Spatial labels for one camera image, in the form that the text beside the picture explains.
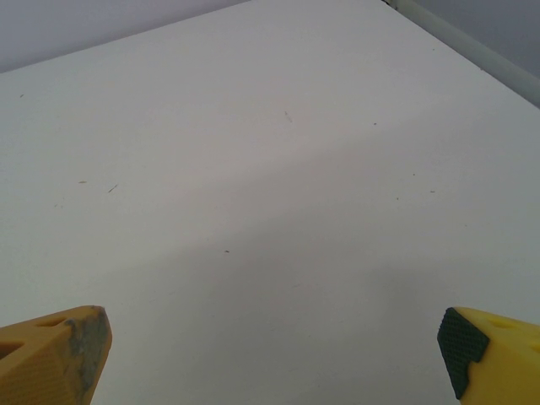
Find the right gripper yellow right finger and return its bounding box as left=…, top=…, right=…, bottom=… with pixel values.
left=436, top=306, right=540, bottom=405

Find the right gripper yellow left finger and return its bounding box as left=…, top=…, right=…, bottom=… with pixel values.
left=0, top=304, right=114, bottom=405

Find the aluminium right side rail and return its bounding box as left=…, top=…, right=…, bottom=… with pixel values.
left=386, top=0, right=540, bottom=109

